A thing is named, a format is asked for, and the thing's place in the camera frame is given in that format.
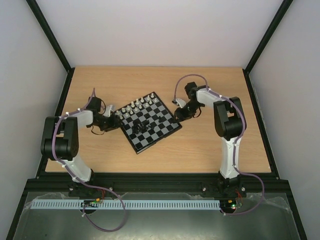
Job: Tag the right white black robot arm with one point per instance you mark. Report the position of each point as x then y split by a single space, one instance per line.
229 121

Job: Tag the black frame post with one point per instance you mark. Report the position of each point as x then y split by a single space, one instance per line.
272 27
43 23

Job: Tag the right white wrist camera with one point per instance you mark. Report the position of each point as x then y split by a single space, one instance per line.
179 102

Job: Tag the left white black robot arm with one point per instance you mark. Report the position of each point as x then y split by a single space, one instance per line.
60 137

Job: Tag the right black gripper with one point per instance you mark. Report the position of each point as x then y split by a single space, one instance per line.
182 112

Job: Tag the right black frame post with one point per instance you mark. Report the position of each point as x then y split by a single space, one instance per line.
272 27

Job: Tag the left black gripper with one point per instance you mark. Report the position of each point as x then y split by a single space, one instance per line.
115 123

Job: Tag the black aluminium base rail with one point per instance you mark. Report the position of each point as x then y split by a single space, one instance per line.
207 185

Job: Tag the left black frame post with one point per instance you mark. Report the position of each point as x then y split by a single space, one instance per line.
43 23

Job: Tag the black white chess board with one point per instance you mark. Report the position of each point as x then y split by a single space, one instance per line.
145 121

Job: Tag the light blue slotted cable duct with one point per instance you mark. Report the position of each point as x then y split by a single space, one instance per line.
77 204

